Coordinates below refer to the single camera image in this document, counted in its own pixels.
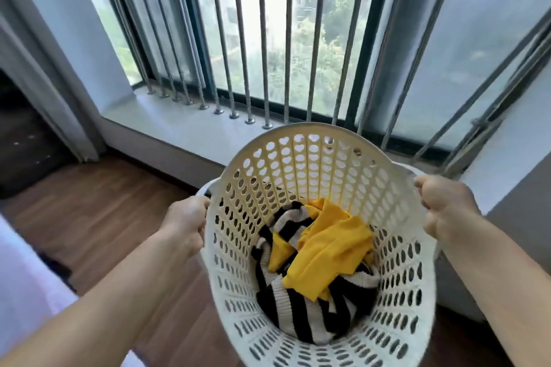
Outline person's right hand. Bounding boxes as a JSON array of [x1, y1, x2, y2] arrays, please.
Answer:
[[414, 174, 482, 243]]

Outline person's left hand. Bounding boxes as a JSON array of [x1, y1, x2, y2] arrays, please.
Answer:
[[158, 195, 212, 261]]

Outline white perforated plastic laundry basket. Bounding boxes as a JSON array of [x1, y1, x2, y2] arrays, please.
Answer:
[[196, 122, 441, 367]]

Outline person's right forearm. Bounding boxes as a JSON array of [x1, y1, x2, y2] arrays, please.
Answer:
[[438, 211, 551, 367]]

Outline person's left forearm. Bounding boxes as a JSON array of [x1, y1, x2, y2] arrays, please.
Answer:
[[0, 227, 203, 367]]

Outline grey stone window sill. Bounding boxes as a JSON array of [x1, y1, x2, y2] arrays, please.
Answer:
[[100, 88, 431, 174]]

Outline yellow garment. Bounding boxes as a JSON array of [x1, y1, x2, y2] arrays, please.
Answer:
[[268, 198, 375, 301]]

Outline black and white striped garment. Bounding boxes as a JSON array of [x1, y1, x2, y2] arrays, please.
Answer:
[[251, 201, 382, 346]]

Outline green trees outside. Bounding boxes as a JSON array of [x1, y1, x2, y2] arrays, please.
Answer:
[[97, 0, 371, 116]]

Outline row of metal window bars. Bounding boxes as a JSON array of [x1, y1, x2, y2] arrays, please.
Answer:
[[91, 0, 551, 179]]

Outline dark wooden cabinet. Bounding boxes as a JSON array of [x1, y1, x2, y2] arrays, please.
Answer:
[[0, 71, 79, 200]]

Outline white bed sheet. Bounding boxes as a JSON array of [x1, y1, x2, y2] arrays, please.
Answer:
[[0, 214, 146, 367]]

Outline grey curtain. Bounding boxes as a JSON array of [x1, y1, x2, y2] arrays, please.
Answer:
[[0, 0, 107, 164]]

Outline dark window frame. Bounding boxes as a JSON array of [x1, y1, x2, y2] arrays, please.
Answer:
[[173, 0, 435, 152]]

